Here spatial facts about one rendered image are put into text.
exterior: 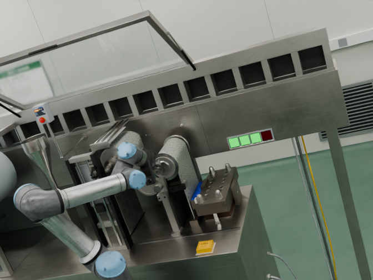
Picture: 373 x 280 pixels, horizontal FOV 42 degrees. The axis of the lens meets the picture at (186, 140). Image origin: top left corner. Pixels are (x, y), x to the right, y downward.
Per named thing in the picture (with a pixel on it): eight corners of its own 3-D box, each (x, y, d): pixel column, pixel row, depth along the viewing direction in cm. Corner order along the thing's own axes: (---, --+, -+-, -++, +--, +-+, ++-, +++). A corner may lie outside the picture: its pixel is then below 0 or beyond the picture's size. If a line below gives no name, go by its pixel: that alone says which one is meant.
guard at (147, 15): (-53, 87, 241) (-52, 74, 243) (21, 119, 291) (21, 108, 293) (153, 23, 205) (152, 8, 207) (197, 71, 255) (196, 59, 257)
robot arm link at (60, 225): (107, 286, 205) (13, 206, 181) (94, 275, 217) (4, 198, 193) (126, 264, 209) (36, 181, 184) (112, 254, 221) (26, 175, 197)
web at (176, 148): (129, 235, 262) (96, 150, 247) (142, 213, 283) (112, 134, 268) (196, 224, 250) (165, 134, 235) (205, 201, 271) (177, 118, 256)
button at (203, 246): (197, 254, 223) (195, 249, 222) (200, 245, 229) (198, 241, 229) (211, 252, 221) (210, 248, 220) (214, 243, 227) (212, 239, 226)
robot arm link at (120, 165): (114, 185, 202) (125, 161, 203) (104, 180, 211) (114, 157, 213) (130, 191, 206) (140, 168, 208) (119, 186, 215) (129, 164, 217)
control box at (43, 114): (37, 126, 248) (29, 108, 245) (43, 122, 254) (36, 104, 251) (49, 123, 246) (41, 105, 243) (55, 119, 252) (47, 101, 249)
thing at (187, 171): (188, 204, 246) (177, 172, 241) (198, 183, 267) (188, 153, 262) (190, 204, 246) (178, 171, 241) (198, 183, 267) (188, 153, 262)
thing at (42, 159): (60, 244, 279) (20, 155, 263) (70, 231, 292) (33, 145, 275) (81, 240, 275) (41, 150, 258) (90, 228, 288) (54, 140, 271)
